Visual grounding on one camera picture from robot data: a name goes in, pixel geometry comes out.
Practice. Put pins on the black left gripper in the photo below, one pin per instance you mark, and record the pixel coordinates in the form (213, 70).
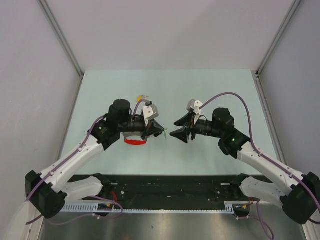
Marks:
(154, 126)

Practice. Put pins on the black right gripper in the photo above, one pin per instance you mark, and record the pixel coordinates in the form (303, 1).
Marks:
(183, 133)

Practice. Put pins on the key with green tag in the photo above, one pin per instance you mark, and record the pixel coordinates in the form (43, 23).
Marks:
(165, 132)

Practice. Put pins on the red handled metal key holder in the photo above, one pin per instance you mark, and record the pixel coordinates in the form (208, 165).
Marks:
(134, 139)

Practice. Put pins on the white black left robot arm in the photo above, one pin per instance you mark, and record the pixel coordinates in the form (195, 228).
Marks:
(49, 190)

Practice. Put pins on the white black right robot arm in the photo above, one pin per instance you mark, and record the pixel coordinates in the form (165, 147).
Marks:
(296, 193)

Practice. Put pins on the key with yellow tag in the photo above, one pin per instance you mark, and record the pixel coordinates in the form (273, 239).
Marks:
(142, 97)

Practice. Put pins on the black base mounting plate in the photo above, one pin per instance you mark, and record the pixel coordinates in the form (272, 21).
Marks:
(216, 187)

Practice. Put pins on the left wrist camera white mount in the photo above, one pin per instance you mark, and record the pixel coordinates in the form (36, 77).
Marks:
(150, 111)

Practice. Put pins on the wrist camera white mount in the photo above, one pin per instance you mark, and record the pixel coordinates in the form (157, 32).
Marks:
(150, 111)
(193, 107)

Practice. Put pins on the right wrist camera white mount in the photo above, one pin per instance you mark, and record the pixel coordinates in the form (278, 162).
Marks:
(193, 107)

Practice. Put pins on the right aluminium frame post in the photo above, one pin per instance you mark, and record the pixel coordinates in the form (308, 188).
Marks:
(294, 7)

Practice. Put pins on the aluminium frame post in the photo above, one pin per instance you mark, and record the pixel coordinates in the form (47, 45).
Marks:
(48, 13)
(294, 7)

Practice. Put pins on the grey slotted cable duct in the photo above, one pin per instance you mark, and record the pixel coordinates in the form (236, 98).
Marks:
(105, 207)

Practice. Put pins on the left aluminium frame post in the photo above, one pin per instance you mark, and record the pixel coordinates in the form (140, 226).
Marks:
(48, 13)

